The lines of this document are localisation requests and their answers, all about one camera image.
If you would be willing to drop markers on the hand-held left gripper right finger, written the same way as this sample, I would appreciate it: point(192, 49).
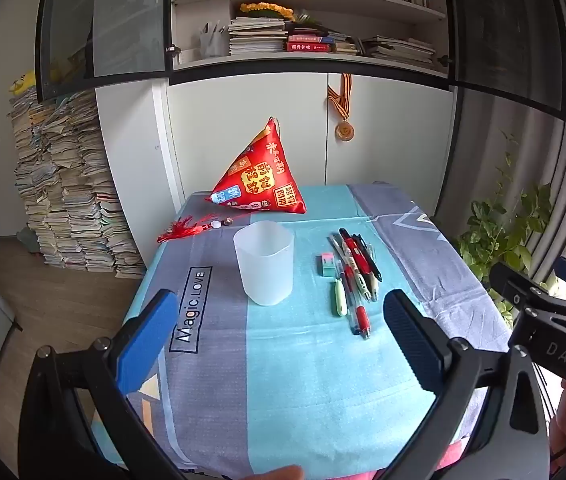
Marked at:
point(413, 345)

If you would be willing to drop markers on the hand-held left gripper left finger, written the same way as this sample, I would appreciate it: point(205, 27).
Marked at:
point(148, 340)

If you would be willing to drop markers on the clear pen with white refill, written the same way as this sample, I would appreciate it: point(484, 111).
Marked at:
point(374, 285)

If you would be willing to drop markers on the light green utility knife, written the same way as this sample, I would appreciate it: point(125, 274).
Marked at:
point(338, 299)

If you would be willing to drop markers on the red pen with black clip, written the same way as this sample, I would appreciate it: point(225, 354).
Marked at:
point(350, 252)

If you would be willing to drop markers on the pink and green eraser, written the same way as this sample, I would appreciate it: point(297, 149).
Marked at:
point(328, 264)

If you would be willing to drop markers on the translucent plastic cup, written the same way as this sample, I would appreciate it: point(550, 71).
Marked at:
point(263, 270)

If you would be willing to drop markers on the green potted plant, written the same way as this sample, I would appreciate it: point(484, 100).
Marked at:
point(503, 230)

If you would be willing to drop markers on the red tassel charm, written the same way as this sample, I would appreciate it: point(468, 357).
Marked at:
point(183, 227)

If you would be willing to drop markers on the red pyramid pillow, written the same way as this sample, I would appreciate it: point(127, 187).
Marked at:
point(258, 175)

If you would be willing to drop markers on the gold medal with striped ribbon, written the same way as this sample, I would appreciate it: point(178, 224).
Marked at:
point(344, 131)

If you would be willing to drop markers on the dark glass cabinet door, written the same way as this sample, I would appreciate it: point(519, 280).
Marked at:
point(113, 20)
point(508, 35)

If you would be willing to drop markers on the stack of worn books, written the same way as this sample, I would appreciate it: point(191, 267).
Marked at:
point(398, 50)

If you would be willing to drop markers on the yellow plush toy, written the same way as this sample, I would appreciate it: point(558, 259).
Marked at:
point(23, 82)

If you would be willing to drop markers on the stack of red books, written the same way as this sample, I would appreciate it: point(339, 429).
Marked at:
point(310, 44)

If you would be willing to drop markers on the stack of white magazines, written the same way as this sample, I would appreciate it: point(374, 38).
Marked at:
point(258, 35)

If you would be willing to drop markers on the yellow flower garland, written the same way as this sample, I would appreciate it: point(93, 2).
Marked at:
point(265, 10)

